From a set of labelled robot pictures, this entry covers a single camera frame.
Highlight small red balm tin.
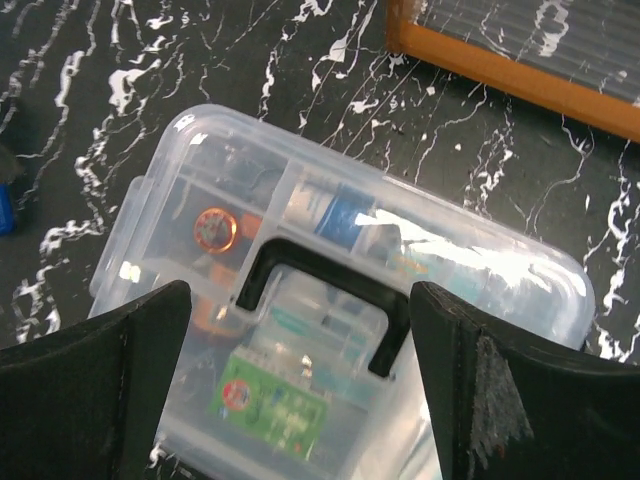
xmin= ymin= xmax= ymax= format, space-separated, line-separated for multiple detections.
xmin=193 ymin=207 xmax=239 ymax=254

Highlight clear kit box lid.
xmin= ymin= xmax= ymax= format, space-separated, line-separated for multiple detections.
xmin=90 ymin=105 xmax=595 ymax=479

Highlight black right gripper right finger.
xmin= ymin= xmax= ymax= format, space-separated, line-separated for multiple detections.
xmin=409 ymin=282 xmax=639 ymax=479

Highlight green wind oil box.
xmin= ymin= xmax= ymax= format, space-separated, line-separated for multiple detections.
xmin=209 ymin=346 xmax=329 ymax=459

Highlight amber bottle orange cap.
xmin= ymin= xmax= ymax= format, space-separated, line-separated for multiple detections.
xmin=192 ymin=209 xmax=262 ymax=341

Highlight orange wooden shelf rack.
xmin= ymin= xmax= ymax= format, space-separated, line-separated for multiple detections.
xmin=386 ymin=1 xmax=639 ymax=142

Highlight blue stapler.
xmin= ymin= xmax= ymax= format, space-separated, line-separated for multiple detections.
xmin=0 ymin=183 xmax=17 ymax=236

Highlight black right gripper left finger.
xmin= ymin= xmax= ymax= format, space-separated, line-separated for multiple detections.
xmin=1 ymin=281 xmax=191 ymax=479

